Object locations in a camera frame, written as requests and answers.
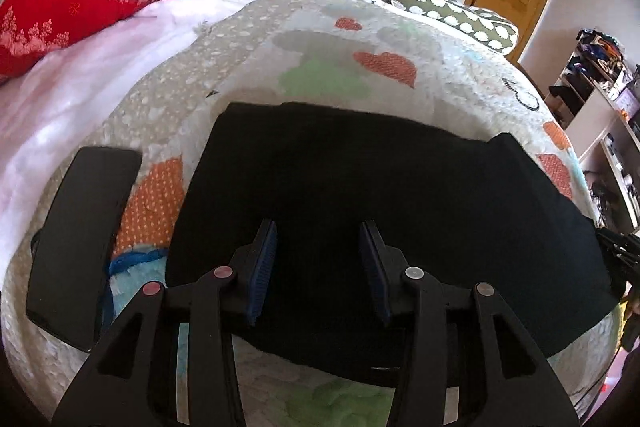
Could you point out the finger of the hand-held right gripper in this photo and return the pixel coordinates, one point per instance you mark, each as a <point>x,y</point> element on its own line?
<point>619,248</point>

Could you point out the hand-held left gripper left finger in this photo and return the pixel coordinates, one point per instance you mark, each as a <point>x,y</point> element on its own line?
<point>264,268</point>

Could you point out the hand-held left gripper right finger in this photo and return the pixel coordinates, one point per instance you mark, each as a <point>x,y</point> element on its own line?
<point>374,268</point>

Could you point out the black pants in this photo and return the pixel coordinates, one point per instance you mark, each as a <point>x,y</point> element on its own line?
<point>350,167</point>

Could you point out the white desk shelf unit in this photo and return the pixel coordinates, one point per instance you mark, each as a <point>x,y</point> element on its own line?
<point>595,122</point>

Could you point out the black smartphone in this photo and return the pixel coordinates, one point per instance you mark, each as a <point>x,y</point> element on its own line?
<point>80,232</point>

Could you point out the shelf rack with clothes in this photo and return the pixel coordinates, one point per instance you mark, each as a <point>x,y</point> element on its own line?
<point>592,62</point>

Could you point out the heart-patterned quilted blanket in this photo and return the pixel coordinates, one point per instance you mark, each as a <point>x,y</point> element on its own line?
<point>300,42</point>

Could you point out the white bed sheet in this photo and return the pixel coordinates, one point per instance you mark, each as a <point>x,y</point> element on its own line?
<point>75,92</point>

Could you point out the green dotted bolster pillow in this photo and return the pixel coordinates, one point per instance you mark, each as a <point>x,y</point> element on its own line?
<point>450,14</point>

